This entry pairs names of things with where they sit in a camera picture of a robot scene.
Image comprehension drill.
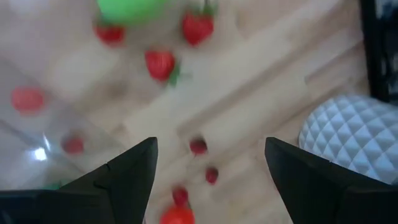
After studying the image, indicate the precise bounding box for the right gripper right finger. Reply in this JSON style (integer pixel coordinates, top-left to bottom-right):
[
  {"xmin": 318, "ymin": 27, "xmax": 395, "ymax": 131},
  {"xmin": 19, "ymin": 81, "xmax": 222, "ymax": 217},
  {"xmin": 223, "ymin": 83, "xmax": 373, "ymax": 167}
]
[{"xmin": 264, "ymin": 136, "xmax": 398, "ymax": 224}]

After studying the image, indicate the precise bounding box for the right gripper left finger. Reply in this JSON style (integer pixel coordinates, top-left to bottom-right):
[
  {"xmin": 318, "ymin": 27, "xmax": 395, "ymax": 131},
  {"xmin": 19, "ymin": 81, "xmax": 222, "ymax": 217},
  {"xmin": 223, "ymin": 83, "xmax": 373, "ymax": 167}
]
[{"xmin": 0, "ymin": 136, "xmax": 159, "ymax": 224}]

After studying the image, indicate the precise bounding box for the small red cherry toy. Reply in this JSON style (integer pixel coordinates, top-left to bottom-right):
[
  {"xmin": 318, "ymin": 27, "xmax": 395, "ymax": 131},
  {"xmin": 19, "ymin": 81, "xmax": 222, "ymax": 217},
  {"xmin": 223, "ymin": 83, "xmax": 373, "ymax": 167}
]
[
  {"xmin": 172, "ymin": 186, "xmax": 190, "ymax": 207},
  {"xmin": 11, "ymin": 85, "xmax": 46, "ymax": 115},
  {"xmin": 189, "ymin": 138, "xmax": 208, "ymax": 156},
  {"xmin": 205, "ymin": 167, "xmax": 220, "ymax": 185},
  {"xmin": 61, "ymin": 134, "xmax": 85, "ymax": 156}
]

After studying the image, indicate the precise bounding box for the red tomato toy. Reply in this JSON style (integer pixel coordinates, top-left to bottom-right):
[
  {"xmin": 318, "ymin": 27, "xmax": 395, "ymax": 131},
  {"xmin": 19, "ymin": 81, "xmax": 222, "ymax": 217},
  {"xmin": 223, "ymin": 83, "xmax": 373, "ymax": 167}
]
[{"xmin": 159, "ymin": 204, "xmax": 196, "ymax": 224}]

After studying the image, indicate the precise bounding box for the clear plastic tupperware container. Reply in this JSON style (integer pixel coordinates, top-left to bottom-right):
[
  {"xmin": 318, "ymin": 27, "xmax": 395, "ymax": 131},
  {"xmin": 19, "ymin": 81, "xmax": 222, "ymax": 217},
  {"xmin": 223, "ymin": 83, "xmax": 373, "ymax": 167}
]
[{"xmin": 0, "ymin": 52, "xmax": 131, "ymax": 191}]

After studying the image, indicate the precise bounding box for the small red strawberry toy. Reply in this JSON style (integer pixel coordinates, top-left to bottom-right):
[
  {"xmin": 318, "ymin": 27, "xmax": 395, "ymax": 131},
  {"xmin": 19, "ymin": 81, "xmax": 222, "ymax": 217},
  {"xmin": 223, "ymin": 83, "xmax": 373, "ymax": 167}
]
[
  {"xmin": 94, "ymin": 24, "xmax": 127, "ymax": 47},
  {"xmin": 144, "ymin": 49, "xmax": 184, "ymax": 87},
  {"xmin": 181, "ymin": 0, "xmax": 218, "ymax": 47}
]

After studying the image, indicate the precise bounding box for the bright green lime toy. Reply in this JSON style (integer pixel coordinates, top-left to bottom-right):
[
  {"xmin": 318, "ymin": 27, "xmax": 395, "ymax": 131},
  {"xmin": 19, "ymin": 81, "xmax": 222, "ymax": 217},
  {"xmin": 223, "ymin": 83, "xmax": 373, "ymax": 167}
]
[{"xmin": 95, "ymin": 0, "xmax": 170, "ymax": 25}]

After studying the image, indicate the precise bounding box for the green succulent in white pot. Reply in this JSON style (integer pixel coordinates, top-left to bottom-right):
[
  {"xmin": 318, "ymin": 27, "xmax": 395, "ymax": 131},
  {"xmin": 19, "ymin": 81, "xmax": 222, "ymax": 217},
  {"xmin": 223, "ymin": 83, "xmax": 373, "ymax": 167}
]
[{"xmin": 297, "ymin": 94, "xmax": 398, "ymax": 185}]

